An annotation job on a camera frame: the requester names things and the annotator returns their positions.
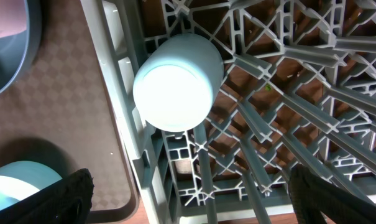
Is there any brown serving tray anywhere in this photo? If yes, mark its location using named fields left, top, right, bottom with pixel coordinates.
left=0, top=0, right=139, bottom=223

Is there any light blue cup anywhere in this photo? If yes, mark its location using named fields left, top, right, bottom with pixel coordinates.
left=133, top=34, right=224, bottom=132

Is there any light blue rice bowl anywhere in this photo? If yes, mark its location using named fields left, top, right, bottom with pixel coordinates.
left=0, top=161, right=62, bottom=211

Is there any pink cup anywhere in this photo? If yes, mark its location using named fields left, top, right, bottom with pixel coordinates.
left=0, top=0, right=27, bottom=38

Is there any grey dishwasher rack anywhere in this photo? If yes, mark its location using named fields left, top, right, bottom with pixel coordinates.
left=82, top=0, right=376, bottom=223

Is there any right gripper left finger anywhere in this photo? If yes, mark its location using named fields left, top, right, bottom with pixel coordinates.
left=0, top=169, right=94, bottom=224

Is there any dark blue plate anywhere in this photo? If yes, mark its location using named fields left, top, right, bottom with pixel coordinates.
left=0, top=0, right=42, bottom=93

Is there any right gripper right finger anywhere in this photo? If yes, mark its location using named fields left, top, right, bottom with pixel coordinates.
left=288, top=164, right=376, bottom=224

